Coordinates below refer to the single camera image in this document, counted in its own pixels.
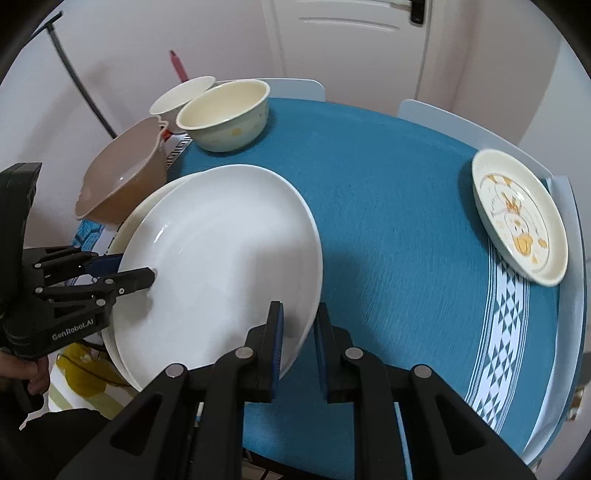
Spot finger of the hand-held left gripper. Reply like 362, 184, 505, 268
37, 266, 156, 308
25, 246, 123, 285

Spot blue patterned tablecloth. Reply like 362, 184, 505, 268
164, 97, 578, 480

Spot black cable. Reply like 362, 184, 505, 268
33, 13, 118, 139

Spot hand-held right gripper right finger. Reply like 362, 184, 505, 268
314, 303, 537, 480

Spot brown bowl with handles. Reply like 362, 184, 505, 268
75, 116, 168, 225

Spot small white bowl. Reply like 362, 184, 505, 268
149, 76, 216, 127

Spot large white plate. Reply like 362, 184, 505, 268
100, 172, 206, 393
113, 164, 324, 393

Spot cream bowl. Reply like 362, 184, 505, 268
175, 79, 271, 153

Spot red printed paper box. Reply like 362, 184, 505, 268
159, 124, 193, 169

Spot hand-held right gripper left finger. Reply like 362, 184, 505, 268
55, 301, 284, 480

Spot white door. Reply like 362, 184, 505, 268
261, 0, 431, 93

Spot person's left hand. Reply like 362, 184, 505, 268
0, 354, 51, 396

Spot cream cartoon print plate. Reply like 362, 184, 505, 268
471, 148, 568, 288

